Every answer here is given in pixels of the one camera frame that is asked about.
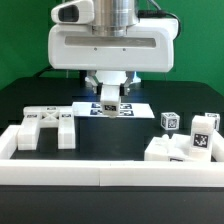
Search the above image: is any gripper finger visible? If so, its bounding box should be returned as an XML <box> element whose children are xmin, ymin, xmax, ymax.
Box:
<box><xmin>120</xmin><ymin>71</ymin><xmax>134</xmax><ymax>96</ymax></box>
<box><xmin>87</xmin><ymin>71</ymin><xmax>102</xmax><ymax>95</ymax></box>

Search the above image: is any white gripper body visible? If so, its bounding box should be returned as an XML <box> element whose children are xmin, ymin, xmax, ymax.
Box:
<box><xmin>48</xmin><ymin>19</ymin><xmax>178</xmax><ymax>72</ymax></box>

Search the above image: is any white chair seat part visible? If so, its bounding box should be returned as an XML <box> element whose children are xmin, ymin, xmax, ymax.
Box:
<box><xmin>144</xmin><ymin>134</ymin><xmax>193</xmax><ymax>162</ymax></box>

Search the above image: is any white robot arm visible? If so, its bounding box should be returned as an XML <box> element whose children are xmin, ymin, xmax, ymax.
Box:
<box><xmin>48</xmin><ymin>0</ymin><xmax>180</xmax><ymax>97</ymax></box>

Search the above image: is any white chair back part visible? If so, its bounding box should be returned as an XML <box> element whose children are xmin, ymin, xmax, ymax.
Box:
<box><xmin>17</xmin><ymin>106</ymin><xmax>76</xmax><ymax>150</ymax></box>

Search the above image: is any white base tag sheet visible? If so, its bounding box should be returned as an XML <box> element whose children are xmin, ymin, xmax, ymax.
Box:
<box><xmin>72</xmin><ymin>102</ymin><xmax>154</xmax><ymax>119</ymax></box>

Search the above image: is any small white tagged cube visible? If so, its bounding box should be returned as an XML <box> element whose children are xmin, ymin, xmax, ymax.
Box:
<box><xmin>161</xmin><ymin>112</ymin><xmax>180</xmax><ymax>130</ymax></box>

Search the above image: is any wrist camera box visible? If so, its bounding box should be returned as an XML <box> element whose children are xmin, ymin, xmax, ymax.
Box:
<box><xmin>51</xmin><ymin>0</ymin><xmax>94</xmax><ymax>24</ymax></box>

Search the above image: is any white obstacle fence wall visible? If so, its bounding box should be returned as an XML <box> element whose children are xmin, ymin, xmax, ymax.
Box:
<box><xmin>0</xmin><ymin>125</ymin><xmax>224</xmax><ymax>187</ymax></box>

